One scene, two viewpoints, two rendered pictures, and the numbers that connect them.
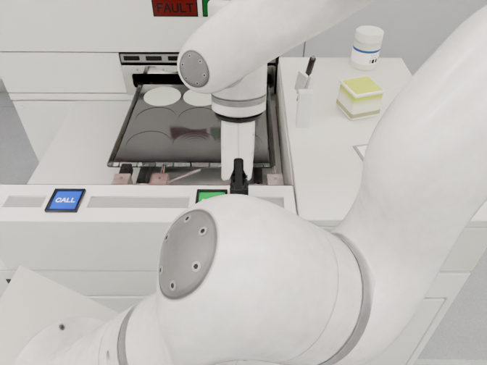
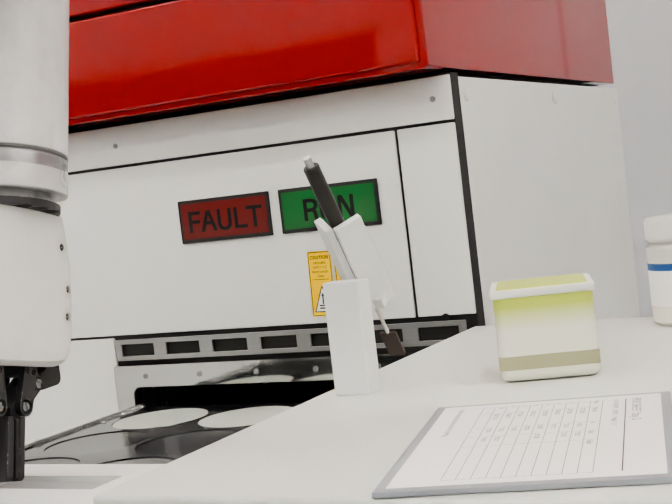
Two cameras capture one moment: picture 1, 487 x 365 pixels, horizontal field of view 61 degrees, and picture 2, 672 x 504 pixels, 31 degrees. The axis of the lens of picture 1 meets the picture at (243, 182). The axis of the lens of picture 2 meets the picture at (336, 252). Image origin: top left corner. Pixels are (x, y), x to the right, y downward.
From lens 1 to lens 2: 0.65 m
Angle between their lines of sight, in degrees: 46
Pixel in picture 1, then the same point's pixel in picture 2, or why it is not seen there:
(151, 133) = (53, 460)
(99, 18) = (82, 259)
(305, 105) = (344, 319)
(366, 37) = (658, 223)
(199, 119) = (190, 443)
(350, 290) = not seen: outside the picture
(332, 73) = not seen: hidden behind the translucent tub
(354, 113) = (504, 353)
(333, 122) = (452, 386)
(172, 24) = (220, 260)
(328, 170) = (305, 440)
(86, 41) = not seen: hidden behind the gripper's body
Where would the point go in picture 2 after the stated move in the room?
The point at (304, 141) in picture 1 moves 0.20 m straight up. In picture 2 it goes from (321, 409) to (288, 127)
